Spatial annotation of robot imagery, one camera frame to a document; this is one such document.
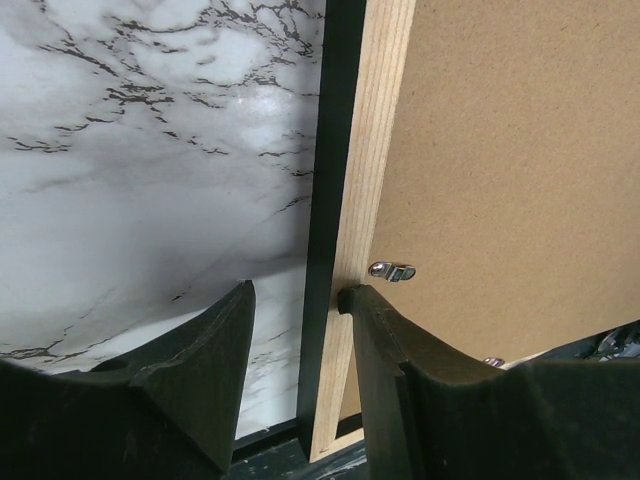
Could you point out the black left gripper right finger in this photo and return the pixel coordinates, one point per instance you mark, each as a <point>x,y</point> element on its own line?
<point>429,411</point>

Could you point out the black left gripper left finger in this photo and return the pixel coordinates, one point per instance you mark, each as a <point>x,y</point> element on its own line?
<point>168,409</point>

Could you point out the brown cardboard backing board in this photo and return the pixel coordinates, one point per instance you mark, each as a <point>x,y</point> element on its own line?
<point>512,179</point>

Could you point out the wooden picture frame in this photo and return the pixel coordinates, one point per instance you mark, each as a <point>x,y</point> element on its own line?
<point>364,52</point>

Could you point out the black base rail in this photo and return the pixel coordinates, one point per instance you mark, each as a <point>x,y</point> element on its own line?
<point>288,462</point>

